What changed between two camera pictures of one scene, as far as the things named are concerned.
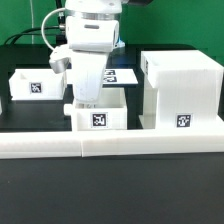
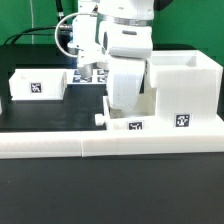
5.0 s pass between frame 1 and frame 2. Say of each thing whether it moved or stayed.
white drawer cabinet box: stayed
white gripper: moved
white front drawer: moved
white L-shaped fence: stayed
